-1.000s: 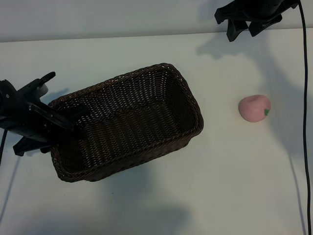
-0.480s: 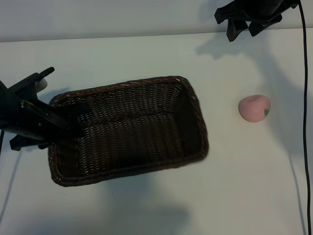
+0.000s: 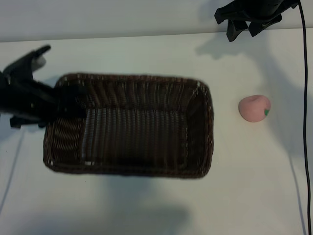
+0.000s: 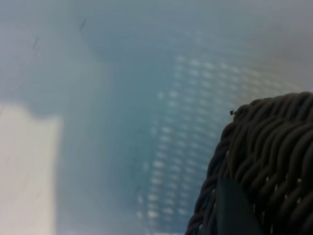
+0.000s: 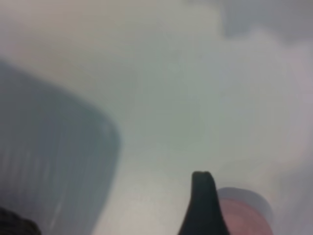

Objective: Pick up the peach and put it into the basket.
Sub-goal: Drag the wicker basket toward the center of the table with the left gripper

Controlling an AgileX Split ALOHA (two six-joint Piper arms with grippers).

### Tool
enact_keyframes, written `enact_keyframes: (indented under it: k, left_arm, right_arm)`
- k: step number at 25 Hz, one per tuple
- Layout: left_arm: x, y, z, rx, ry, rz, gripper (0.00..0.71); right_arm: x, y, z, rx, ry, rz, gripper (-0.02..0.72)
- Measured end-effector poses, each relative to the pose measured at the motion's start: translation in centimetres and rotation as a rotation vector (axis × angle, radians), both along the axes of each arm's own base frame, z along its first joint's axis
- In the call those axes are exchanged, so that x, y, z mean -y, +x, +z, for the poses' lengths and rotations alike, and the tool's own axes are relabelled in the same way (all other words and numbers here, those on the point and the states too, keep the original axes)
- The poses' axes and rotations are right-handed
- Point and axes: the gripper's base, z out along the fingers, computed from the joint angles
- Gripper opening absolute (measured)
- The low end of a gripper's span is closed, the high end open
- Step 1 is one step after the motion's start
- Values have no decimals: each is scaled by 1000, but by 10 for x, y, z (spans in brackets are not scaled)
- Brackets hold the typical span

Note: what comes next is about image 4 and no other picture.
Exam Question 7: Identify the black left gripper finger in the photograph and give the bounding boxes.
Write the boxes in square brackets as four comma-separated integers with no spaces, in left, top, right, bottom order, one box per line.
[216,178,266,235]

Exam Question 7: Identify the dark brown woven basket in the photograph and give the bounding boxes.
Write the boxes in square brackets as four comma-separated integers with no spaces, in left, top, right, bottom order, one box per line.
[184,92,313,235]

